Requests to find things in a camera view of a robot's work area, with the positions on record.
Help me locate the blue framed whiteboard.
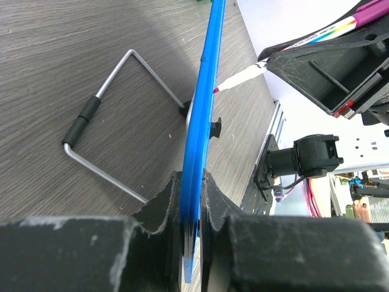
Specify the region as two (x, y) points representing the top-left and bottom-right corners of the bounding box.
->
(179, 1), (226, 283)

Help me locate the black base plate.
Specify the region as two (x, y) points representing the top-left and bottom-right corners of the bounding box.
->
(240, 134), (278, 215)

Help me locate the white marker magenta cap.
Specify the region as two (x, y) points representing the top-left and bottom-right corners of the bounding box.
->
(213, 0), (388, 93)

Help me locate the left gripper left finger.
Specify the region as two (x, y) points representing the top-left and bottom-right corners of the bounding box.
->
(1, 172), (182, 291)

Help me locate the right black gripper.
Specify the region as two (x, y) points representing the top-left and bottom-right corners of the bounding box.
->
(258, 18), (388, 126)

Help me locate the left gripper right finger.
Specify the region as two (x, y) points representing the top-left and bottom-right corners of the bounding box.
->
(200, 173), (388, 291)

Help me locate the wire whiteboard stand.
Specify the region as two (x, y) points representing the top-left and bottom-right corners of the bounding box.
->
(63, 49), (197, 204)

